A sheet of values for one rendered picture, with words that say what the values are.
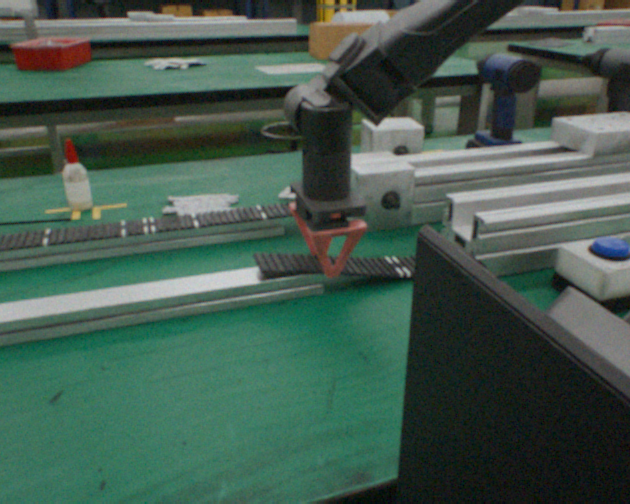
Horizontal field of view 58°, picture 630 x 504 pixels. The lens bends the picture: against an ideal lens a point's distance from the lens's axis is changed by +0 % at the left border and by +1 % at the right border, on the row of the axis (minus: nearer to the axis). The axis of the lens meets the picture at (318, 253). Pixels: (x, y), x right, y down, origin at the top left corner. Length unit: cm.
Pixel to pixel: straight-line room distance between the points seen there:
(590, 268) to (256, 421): 42
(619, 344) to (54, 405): 49
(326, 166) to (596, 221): 39
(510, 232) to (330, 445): 39
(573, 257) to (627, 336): 53
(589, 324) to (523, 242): 56
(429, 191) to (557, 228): 21
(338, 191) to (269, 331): 18
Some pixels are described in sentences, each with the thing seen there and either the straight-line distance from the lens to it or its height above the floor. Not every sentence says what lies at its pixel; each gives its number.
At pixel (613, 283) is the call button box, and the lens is 72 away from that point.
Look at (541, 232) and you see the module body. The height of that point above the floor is 84.
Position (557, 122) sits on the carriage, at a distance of 112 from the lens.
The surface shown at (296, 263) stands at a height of 82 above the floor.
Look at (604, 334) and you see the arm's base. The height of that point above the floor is 102.
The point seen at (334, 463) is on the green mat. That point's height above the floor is 78.
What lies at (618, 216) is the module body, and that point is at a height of 84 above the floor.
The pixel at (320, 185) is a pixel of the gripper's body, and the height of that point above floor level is 92.
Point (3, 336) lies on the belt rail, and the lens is 70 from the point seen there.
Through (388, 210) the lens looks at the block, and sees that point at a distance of 89.
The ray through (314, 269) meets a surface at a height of 82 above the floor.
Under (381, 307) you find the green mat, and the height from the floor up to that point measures 78.
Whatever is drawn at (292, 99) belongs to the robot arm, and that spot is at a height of 100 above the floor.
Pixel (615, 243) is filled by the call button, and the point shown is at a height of 85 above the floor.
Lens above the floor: 114
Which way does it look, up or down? 26 degrees down
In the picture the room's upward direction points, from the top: straight up
